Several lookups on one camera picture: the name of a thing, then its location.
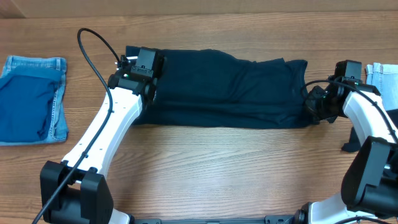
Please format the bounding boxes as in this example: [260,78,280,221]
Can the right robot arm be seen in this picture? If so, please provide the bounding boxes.
[289,60,397,223]

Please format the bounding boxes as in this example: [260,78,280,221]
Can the dark navy t-shirt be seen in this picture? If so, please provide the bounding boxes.
[134,49,313,129]

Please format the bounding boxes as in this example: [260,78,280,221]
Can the light blue jeans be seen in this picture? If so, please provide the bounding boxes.
[366,63,398,111]

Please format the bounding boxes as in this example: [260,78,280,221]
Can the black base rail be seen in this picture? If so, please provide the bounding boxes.
[129,213,308,224]

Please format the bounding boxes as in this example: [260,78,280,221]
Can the folded blue denim shorts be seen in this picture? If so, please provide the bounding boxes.
[1,55,68,146]

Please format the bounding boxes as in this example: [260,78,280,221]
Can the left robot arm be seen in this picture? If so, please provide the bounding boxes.
[39,47,164,223]

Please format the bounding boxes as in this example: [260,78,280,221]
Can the dark navy garment pile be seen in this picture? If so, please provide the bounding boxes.
[341,108,398,153]

